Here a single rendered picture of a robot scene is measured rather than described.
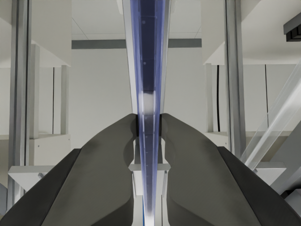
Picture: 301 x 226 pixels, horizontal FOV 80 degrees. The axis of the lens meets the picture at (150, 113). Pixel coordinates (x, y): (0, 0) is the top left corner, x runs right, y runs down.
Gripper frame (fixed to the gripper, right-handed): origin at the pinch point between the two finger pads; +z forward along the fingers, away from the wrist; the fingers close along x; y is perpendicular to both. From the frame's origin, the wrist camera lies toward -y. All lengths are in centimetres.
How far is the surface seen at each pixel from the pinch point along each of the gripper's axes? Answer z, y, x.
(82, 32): 196, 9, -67
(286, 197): 19, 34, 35
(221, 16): 74, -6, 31
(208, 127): 72, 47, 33
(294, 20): 52, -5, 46
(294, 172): 16.4, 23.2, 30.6
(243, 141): 35, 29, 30
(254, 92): 178, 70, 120
